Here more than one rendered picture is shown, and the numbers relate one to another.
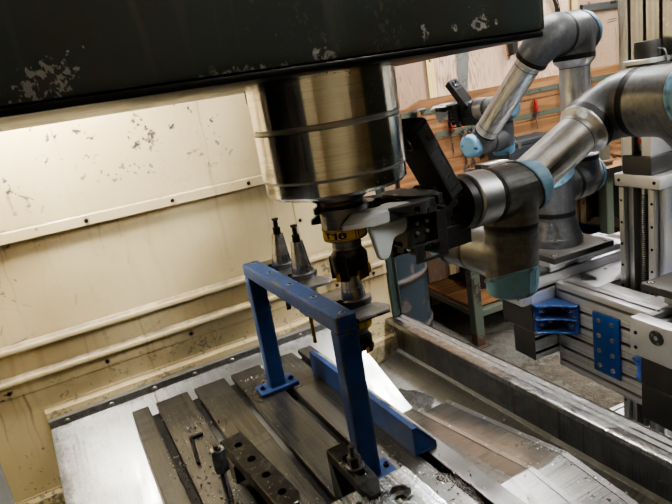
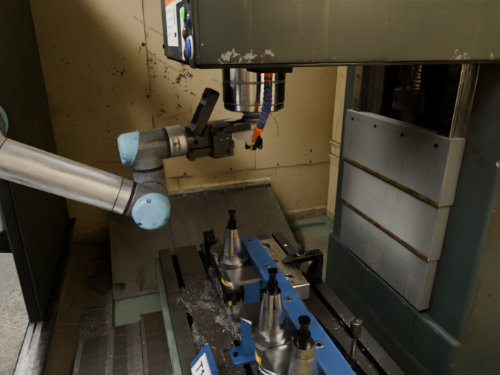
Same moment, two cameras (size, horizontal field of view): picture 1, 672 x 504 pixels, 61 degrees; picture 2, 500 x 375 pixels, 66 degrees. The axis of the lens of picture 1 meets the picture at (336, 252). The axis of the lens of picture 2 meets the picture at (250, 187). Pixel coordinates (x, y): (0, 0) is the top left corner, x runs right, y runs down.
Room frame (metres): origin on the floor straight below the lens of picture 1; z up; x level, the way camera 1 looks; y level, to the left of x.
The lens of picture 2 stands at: (1.62, 0.11, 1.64)
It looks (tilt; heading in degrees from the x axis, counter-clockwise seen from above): 21 degrees down; 188
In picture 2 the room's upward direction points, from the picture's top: straight up
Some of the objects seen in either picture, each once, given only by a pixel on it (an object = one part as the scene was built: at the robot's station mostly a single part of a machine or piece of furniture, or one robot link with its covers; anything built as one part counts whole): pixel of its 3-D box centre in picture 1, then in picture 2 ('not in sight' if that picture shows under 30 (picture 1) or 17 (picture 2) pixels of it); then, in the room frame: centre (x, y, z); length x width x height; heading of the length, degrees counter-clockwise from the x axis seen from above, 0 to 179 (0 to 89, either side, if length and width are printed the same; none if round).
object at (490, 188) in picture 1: (470, 199); (176, 141); (0.74, -0.19, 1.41); 0.08 x 0.05 x 0.08; 32
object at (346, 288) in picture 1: (350, 278); (232, 242); (0.95, -0.02, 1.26); 0.04 x 0.04 x 0.07
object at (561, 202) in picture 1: (554, 186); not in sight; (1.62, -0.66, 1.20); 0.13 x 0.12 x 0.14; 125
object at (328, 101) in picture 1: (328, 132); (254, 84); (0.63, -0.01, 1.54); 0.16 x 0.16 x 0.12
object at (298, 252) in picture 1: (299, 256); (271, 309); (1.14, 0.08, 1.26); 0.04 x 0.04 x 0.07
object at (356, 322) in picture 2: (223, 476); (353, 340); (0.86, 0.26, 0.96); 0.03 x 0.03 x 0.13
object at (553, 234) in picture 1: (555, 225); not in sight; (1.62, -0.66, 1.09); 0.15 x 0.15 x 0.10
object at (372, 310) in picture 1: (370, 311); (225, 249); (0.90, -0.04, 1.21); 0.07 x 0.05 x 0.01; 116
